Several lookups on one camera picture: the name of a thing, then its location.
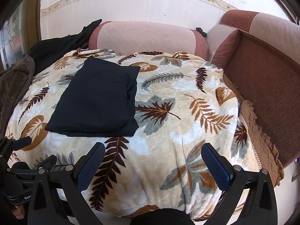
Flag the pink long bolster cushion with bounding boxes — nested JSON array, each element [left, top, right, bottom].
[[88, 21, 207, 59]]

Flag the left hand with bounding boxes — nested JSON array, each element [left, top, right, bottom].
[[12, 205, 25, 220]]

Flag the leaf pattern fleece blanket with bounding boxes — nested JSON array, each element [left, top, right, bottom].
[[5, 49, 261, 221]]

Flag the dark navy garment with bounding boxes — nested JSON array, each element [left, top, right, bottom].
[[45, 56, 140, 137]]

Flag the small black object on cushion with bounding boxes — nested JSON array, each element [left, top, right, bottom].
[[196, 27, 207, 38]]

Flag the stained glass door panel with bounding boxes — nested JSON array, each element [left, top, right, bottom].
[[1, 1, 26, 69]]

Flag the black garment on sofa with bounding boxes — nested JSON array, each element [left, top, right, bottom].
[[29, 19, 102, 76]]

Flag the brown fuzzy blanket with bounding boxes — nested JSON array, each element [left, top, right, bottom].
[[1, 55, 35, 137]]

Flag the pink and maroon armrest cushion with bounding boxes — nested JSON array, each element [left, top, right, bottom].
[[205, 24, 242, 69]]

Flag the tan ruffled sofa cover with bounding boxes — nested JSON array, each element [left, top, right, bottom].
[[223, 75, 284, 187]]

